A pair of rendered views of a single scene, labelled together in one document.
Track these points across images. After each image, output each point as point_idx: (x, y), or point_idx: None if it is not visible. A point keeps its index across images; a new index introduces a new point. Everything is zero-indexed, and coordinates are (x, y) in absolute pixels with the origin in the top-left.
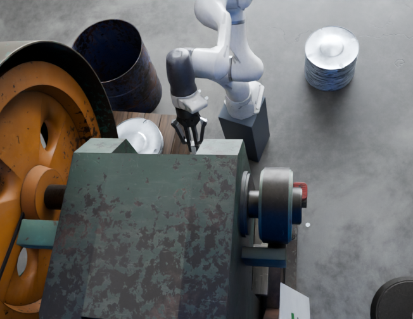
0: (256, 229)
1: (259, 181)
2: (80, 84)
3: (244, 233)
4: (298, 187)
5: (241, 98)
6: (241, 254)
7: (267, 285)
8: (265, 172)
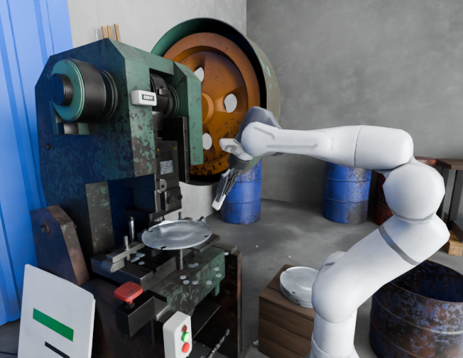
0: (140, 267)
1: None
2: None
3: None
4: (65, 81)
5: (314, 330)
6: None
7: (95, 259)
8: (94, 66)
